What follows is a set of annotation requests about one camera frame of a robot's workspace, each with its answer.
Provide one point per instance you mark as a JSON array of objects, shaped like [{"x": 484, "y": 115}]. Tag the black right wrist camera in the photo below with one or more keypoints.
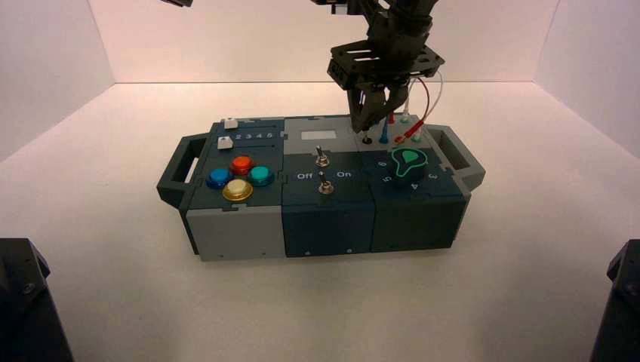
[{"x": 340, "y": 5}]

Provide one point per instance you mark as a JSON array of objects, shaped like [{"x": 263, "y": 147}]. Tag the red push button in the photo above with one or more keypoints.
[{"x": 243, "y": 163}]

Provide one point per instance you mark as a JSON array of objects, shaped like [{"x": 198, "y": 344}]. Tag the yellow push button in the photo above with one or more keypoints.
[{"x": 238, "y": 189}]

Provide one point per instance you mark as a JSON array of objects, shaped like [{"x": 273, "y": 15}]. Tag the green push button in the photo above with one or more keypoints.
[{"x": 260, "y": 174}]

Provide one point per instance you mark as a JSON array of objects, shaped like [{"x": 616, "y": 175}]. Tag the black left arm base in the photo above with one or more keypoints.
[{"x": 25, "y": 310}]

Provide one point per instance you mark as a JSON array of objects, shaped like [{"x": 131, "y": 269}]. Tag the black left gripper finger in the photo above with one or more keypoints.
[{"x": 177, "y": 2}]

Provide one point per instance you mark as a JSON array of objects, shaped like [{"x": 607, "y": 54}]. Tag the blue push button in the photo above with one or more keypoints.
[{"x": 219, "y": 176}]

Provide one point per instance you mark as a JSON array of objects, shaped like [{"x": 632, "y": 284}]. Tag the metal toggle switch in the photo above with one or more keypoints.
[
  {"x": 322, "y": 161},
  {"x": 327, "y": 188}
]

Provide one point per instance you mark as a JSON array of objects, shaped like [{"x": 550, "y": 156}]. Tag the black green rotary knob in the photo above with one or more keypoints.
[{"x": 410, "y": 170}]

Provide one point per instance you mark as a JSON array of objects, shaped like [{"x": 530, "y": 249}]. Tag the dark teal grey task box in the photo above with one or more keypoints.
[{"x": 325, "y": 220}]

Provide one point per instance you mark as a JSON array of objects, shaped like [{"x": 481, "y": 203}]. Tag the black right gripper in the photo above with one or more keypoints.
[{"x": 390, "y": 57}]

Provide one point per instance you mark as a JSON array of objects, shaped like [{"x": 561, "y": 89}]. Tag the small white slider knob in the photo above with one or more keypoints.
[{"x": 231, "y": 123}]

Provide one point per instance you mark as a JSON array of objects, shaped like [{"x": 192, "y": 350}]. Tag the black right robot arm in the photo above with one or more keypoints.
[{"x": 400, "y": 9}]

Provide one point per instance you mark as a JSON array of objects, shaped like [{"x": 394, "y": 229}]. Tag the large white slider knob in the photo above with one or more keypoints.
[{"x": 226, "y": 143}]

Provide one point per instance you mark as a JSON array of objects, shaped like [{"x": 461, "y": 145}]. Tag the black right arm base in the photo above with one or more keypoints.
[{"x": 622, "y": 310}]

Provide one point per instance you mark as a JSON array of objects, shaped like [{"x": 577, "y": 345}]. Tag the white display window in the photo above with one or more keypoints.
[{"x": 318, "y": 135}]

